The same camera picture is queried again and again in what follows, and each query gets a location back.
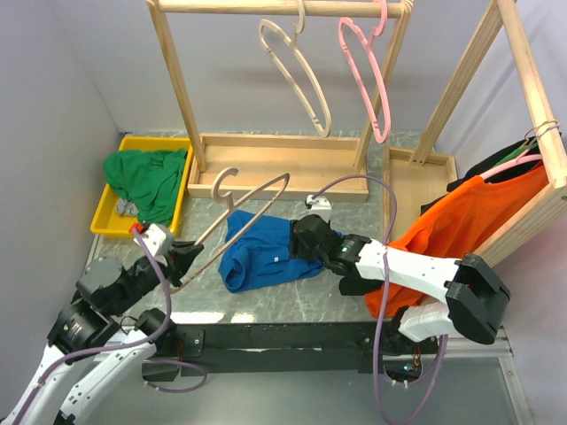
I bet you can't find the blue tank top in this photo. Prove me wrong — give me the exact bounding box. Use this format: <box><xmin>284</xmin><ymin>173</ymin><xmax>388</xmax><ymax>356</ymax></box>
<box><xmin>218</xmin><ymin>215</ymin><xmax>324</xmax><ymax>293</ymax></box>

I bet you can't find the beige wooden hanger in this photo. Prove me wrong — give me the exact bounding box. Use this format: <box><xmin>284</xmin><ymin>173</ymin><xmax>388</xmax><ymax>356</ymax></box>
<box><xmin>167</xmin><ymin>166</ymin><xmax>291</xmax><ymax>296</ymax></box>
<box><xmin>259</xmin><ymin>0</ymin><xmax>333</xmax><ymax>138</ymax></box>

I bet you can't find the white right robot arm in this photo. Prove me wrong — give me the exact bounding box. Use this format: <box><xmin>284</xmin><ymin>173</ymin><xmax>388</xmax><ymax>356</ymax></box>
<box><xmin>291</xmin><ymin>214</ymin><xmax>510</xmax><ymax>352</ymax></box>

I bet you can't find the pink plastic hanger on rack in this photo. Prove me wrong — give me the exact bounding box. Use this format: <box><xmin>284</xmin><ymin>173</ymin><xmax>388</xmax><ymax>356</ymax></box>
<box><xmin>338</xmin><ymin>0</ymin><xmax>395</xmax><ymax>144</ymax></box>

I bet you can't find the green hanger on right rack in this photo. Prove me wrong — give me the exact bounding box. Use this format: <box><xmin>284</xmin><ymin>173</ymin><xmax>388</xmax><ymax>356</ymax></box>
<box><xmin>500</xmin><ymin>143</ymin><xmax>538</xmax><ymax>164</ymax></box>

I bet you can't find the pink hanger on right rack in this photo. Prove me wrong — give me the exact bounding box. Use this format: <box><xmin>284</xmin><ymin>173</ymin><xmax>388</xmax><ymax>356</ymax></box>
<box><xmin>480</xmin><ymin>154</ymin><xmax>542</xmax><ymax>181</ymax></box>

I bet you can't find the grey cloth in tray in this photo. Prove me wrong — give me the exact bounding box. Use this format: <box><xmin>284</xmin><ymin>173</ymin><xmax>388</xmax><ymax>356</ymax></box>
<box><xmin>115</xmin><ymin>197</ymin><xmax>138</xmax><ymax>217</ymax></box>

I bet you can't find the yellow plastic tray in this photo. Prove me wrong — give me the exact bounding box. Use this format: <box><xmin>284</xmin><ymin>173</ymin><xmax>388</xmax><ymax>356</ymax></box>
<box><xmin>90</xmin><ymin>135</ymin><xmax>193</xmax><ymax>238</ymax></box>

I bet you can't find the green garment in tray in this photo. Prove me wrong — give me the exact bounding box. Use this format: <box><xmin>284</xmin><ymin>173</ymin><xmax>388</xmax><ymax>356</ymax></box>
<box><xmin>103</xmin><ymin>149</ymin><xmax>188</xmax><ymax>226</ymax></box>

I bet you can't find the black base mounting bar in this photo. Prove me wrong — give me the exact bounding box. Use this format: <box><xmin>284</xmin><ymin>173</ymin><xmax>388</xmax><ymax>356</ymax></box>
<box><xmin>122</xmin><ymin>321</ymin><xmax>439</xmax><ymax>383</ymax></box>

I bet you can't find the wooden clothes rack centre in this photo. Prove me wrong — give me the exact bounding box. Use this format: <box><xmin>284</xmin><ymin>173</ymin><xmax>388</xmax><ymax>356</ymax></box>
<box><xmin>147</xmin><ymin>1</ymin><xmax>414</xmax><ymax>199</ymax></box>

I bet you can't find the wooden clothes rack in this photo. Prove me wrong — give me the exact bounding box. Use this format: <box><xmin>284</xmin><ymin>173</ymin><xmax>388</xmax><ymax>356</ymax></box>
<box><xmin>147</xmin><ymin>1</ymin><xmax>414</xmax><ymax>199</ymax></box>
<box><xmin>383</xmin><ymin>1</ymin><xmax>566</xmax><ymax>266</ymax></box>

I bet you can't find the wooden clothes rack right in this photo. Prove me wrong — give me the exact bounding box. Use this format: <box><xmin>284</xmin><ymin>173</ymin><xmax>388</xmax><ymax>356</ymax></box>
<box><xmin>383</xmin><ymin>1</ymin><xmax>566</xmax><ymax>266</ymax></box>

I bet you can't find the orange hanging garment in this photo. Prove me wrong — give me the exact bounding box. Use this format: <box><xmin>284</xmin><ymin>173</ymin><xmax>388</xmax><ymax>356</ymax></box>
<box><xmin>363</xmin><ymin>162</ymin><xmax>555</xmax><ymax>319</ymax></box>

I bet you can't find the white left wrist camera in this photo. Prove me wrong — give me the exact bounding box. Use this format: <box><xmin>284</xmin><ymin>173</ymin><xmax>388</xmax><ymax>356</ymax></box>
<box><xmin>129</xmin><ymin>223</ymin><xmax>175</xmax><ymax>257</ymax></box>

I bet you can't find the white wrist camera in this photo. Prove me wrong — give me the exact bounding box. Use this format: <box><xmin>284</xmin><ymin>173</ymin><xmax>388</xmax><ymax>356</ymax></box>
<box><xmin>129</xmin><ymin>223</ymin><xmax>175</xmax><ymax>257</ymax></box>
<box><xmin>306</xmin><ymin>195</ymin><xmax>332</xmax><ymax>222</ymax></box>

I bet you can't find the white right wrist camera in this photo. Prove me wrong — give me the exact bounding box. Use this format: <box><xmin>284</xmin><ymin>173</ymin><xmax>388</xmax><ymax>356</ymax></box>
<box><xmin>306</xmin><ymin>195</ymin><xmax>332</xmax><ymax>222</ymax></box>

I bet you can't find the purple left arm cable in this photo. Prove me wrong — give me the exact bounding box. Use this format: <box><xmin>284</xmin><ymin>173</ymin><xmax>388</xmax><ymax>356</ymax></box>
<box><xmin>0</xmin><ymin>228</ymin><xmax>208</xmax><ymax>425</ymax></box>

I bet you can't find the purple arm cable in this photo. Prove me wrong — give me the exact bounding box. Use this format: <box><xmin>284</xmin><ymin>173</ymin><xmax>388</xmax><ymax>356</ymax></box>
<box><xmin>312</xmin><ymin>174</ymin><xmax>449</xmax><ymax>425</ymax></box>
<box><xmin>0</xmin><ymin>228</ymin><xmax>208</xmax><ymax>425</ymax></box>

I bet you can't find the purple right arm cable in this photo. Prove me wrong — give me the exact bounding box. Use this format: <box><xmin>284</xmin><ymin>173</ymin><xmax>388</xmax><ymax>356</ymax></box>
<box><xmin>312</xmin><ymin>174</ymin><xmax>449</xmax><ymax>425</ymax></box>

